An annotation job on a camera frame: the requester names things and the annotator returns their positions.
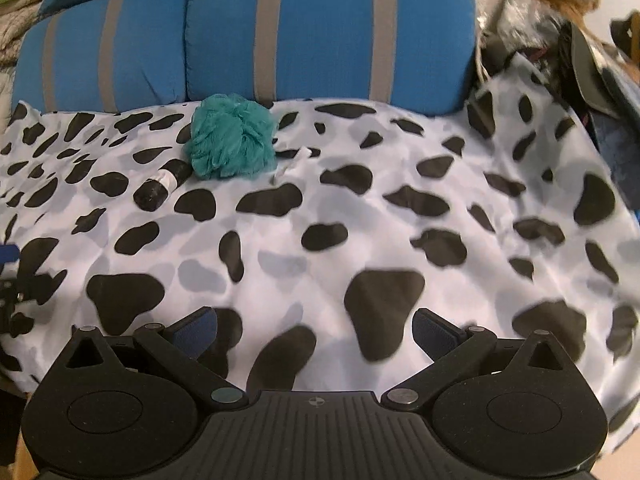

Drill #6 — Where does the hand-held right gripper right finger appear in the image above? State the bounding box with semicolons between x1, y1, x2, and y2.
381;307;581;408

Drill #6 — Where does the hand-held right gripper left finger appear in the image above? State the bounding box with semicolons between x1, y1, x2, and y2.
50;307;249;408

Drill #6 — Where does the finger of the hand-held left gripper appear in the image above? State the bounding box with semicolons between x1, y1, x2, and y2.
0;244;55;311

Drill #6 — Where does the black roll with white band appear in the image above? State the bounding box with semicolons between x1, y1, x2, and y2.
132;157;193;212

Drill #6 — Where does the teal bath loofah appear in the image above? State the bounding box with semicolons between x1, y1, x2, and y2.
181;93;278;181

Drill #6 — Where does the cow print blanket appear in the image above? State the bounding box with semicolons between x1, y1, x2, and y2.
0;52;640;441

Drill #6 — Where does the beige knitted blanket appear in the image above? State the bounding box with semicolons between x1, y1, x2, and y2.
0;0;51;126

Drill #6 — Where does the blue grey striped pillow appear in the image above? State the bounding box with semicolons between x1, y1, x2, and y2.
185;0;476;115
12;0;193;113

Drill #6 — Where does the dark blue printed cloth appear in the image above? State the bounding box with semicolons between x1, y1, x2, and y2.
587;110;640;173

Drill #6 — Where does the dark grey cap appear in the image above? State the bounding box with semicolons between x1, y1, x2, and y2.
570;25;640;117

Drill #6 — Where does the white cord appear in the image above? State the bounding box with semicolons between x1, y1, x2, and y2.
270;147;321;183

